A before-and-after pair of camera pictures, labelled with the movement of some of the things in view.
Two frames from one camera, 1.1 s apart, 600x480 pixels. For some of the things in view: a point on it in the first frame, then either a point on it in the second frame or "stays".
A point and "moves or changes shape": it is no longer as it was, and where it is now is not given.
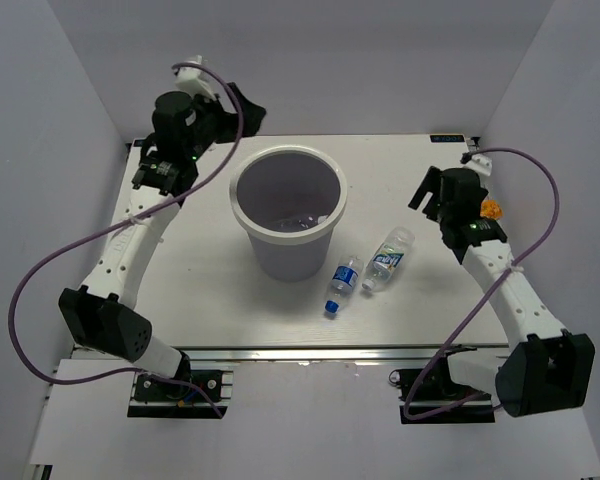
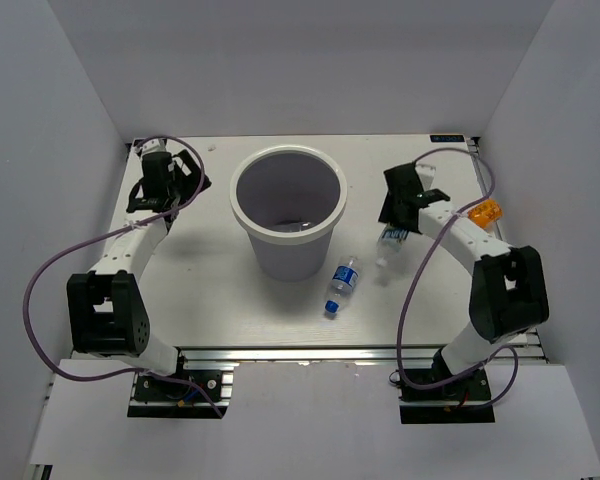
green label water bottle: x=389 y=256 moves or changes shape
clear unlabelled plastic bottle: x=305 y=222 moves or changes shape
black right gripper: x=429 y=184 -> x=387 y=214
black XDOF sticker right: x=447 y=137 stays
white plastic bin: x=287 y=199 stays
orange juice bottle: x=490 y=208 stays
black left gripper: x=228 y=121 -> x=192 y=181
